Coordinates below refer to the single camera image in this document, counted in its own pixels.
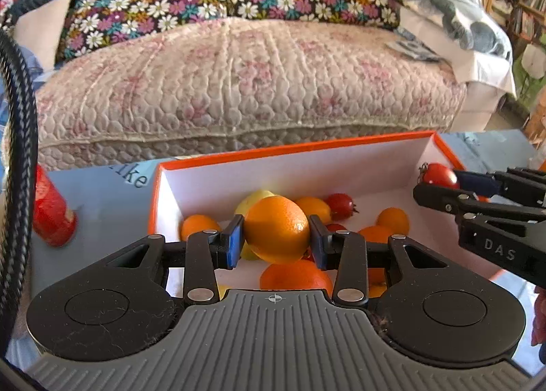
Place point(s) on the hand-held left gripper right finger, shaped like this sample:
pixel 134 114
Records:
pixel 318 241

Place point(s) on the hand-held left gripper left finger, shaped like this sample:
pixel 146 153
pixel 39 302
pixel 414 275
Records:
pixel 234 244

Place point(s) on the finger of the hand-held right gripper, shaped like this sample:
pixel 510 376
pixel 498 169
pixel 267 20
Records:
pixel 439 199
pixel 482 182

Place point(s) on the small red tomato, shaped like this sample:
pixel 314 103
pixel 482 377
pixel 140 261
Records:
pixel 340 205
pixel 439 175
pixel 335 228

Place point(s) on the large orange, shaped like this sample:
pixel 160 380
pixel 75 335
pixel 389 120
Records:
pixel 296 278

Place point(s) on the yellow-green lemon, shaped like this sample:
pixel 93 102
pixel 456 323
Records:
pixel 252 201

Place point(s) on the orange cardboard box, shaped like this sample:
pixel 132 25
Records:
pixel 298 169

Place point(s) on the person's right hand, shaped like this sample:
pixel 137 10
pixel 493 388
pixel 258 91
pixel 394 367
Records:
pixel 541 322

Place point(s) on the white folded sheet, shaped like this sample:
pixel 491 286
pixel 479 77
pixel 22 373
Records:
pixel 477 71

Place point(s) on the blue printed tablecloth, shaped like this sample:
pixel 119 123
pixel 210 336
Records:
pixel 111 203

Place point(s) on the magazine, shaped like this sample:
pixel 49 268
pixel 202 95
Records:
pixel 413 50

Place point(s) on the grey spotted duvet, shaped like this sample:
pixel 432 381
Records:
pixel 452 3

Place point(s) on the red soda can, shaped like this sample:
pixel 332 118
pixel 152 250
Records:
pixel 53 212

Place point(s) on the blue bedsheet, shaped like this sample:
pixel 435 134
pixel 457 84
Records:
pixel 40 73

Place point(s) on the white pillow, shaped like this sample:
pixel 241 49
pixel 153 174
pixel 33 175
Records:
pixel 40 32

